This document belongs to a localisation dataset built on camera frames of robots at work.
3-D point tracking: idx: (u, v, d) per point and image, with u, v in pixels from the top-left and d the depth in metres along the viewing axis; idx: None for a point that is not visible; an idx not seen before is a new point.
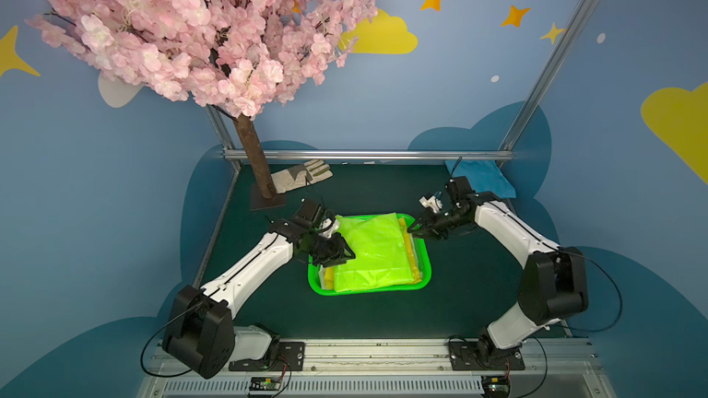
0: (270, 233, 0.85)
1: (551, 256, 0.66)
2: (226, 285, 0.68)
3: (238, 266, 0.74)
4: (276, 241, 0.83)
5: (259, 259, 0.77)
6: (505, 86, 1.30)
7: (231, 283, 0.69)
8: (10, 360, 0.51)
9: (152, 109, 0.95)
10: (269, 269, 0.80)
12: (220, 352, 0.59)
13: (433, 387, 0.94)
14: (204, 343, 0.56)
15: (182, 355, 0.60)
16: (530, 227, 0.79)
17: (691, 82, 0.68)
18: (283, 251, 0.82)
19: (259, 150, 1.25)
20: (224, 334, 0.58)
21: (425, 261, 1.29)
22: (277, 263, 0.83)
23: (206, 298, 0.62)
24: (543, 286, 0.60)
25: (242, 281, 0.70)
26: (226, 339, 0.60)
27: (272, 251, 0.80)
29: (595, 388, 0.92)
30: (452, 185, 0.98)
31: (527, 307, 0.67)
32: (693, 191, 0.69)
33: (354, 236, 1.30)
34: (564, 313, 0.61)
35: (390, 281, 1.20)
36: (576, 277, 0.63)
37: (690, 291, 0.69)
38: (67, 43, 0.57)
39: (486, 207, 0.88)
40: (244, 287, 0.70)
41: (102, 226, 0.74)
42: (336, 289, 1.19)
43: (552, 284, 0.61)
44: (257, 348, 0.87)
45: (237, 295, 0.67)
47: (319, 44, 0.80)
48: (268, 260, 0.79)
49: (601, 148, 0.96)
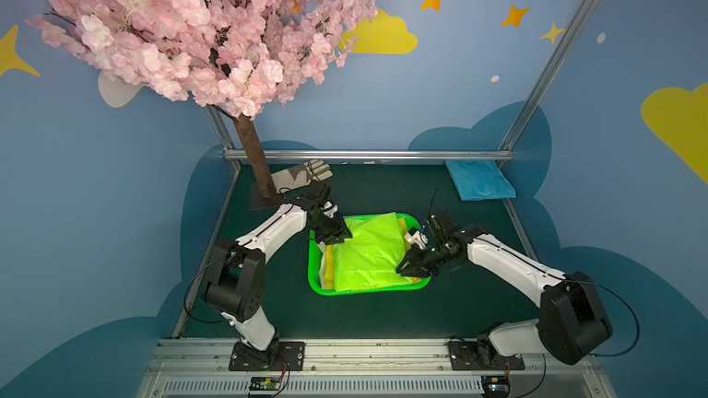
0: (286, 203, 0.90)
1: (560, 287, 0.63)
2: (257, 237, 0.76)
3: (265, 224, 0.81)
4: (292, 209, 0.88)
5: (281, 220, 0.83)
6: (505, 86, 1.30)
7: (261, 236, 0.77)
8: (11, 359, 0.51)
9: (153, 109, 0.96)
10: (290, 230, 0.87)
12: (255, 297, 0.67)
13: (433, 387, 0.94)
14: (243, 283, 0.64)
15: (218, 301, 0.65)
16: (526, 257, 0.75)
17: (691, 82, 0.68)
18: (300, 216, 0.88)
19: (260, 150, 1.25)
20: (259, 278, 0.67)
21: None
22: (296, 226, 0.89)
23: (241, 248, 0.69)
24: (567, 325, 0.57)
25: (270, 235, 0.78)
26: (258, 286, 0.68)
27: (290, 216, 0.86)
29: (595, 388, 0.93)
30: (435, 223, 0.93)
31: (551, 344, 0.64)
32: (693, 191, 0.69)
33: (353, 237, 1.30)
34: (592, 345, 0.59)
35: (390, 281, 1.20)
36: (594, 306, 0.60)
37: (690, 291, 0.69)
38: (67, 43, 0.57)
39: (477, 244, 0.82)
40: (272, 241, 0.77)
41: (103, 226, 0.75)
42: (336, 289, 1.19)
43: (573, 320, 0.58)
44: (262, 342, 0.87)
45: (267, 246, 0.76)
47: (319, 44, 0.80)
48: (289, 222, 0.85)
49: (601, 148, 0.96)
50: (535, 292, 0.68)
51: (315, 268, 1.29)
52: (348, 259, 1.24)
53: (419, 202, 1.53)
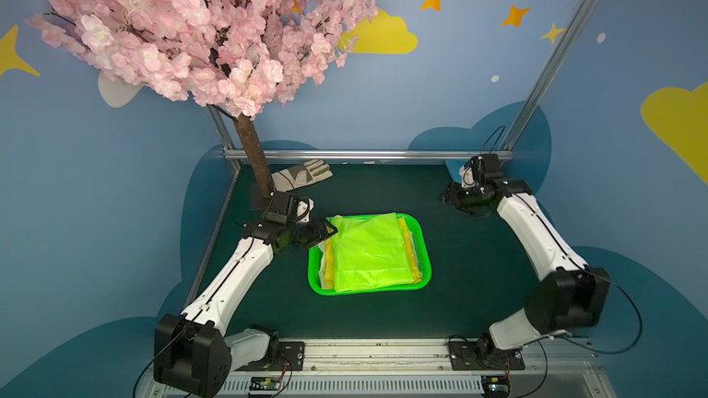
0: (245, 239, 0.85)
1: (572, 272, 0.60)
2: (207, 305, 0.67)
3: (217, 283, 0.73)
4: (253, 245, 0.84)
5: (239, 267, 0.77)
6: (505, 86, 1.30)
7: (214, 300, 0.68)
8: (11, 360, 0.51)
9: (153, 109, 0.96)
10: (252, 275, 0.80)
12: (218, 370, 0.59)
13: (434, 387, 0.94)
14: (198, 367, 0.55)
15: (178, 382, 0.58)
16: (559, 233, 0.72)
17: (691, 82, 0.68)
18: (262, 256, 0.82)
19: (260, 150, 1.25)
20: (218, 354, 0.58)
21: (425, 260, 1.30)
22: (259, 266, 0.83)
23: (190, 322, 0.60)
24: (559, 302, 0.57)
25: (225, 297, 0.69)
26: (220, 357, 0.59)
27: (251, 258, 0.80)
29: (595, 388, 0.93)
30: (481, 164, 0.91)
31: (531, 310, 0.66)
32: (693, 191, 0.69)
33: (353, 236, 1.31)
34: (572, 326, 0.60)
35: (390, 281, 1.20)
36: (596, 301, 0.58)
37: (690, 291, 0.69)
38: (67, 43, 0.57)
39: (513, 201, 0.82)
40: (228, 301, 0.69)
41: (102, 227, 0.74)
42: (336, 289, 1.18)
43: (568, 301, 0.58)
44: (257, 348, 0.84)
45: (222, 310, 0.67)
47: (319, 44, 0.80)
48: (249, 266, 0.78)
49: (601, 148, 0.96)
50: (545, 265, 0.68)
51: (315, 268, 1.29)
52: (348, 259, 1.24)
53: (419, 202, 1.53)
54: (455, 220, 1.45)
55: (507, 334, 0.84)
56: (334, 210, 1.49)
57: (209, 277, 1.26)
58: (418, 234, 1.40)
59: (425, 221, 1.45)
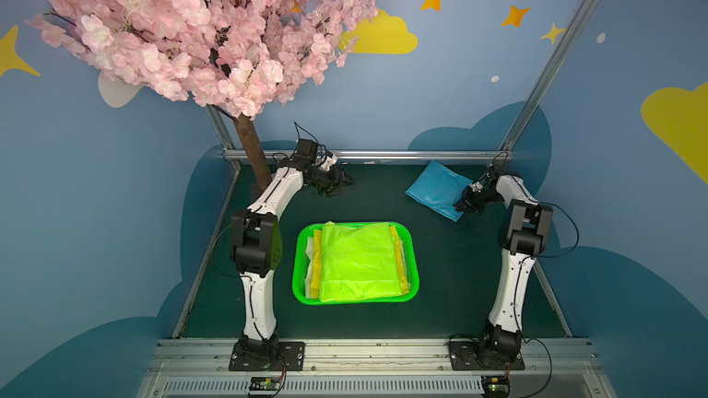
0: (280, 168, 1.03)
1: (529, 207, 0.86)
2: (265, 204, 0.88)
3: (267, 192, 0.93)
4: (289, 172, 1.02)
5: (281, 184, 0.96)
6: (506, 86, 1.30)
7: (267, 203, 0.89)
8: (10, 359, 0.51)
9: (153, 109, 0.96)
10: (291, 192, 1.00)
12: (276, 251, 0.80)
13: (433, 388, 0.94)
14: (265, 242, 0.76)
15: (245, 260, 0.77)
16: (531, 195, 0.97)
17: (691, 82, 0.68)
18: (297, 179, 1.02)
19: (259, 149, 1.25)
20: (276, 235, 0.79)
21: (413, 271, 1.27)
22: (294, 187, 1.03)
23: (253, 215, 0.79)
24: (510, 221, 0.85)
25: (276, 199, 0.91)
26: (276, 243, 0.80)
27: (289, 180, 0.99)
29: (595, 388, 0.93)
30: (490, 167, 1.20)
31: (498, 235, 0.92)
32: (693, 192, 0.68)
33: (344, 244, 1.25)
34: (525, 245, 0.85)
35: (377, 293, 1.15)
36: (541, 225, 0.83)
37: (690, 292, 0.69)
38: (67, 43, 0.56)
39: (504, 176, 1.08)
40: (278, 203, 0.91)
41: (103, 226, 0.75)
42: (322, 299, 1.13)
43: (519, 221, 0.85)
44: (265, 328, 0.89)
45: (275, 208, 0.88)
47: (319, 44, 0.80)
48: (288, 185, 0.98)
49: (601, 148, 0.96)
50: None
51: (300, 275, 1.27)
52: (336, 269, 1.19)
53: (418, 203, 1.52)
54: (455, 221, 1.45)
55: (496, 304, 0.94)
56: (334, 210, 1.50)
57: (209, 278, 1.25)
58: (407, 242, 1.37)
59: (425, 221, 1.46)
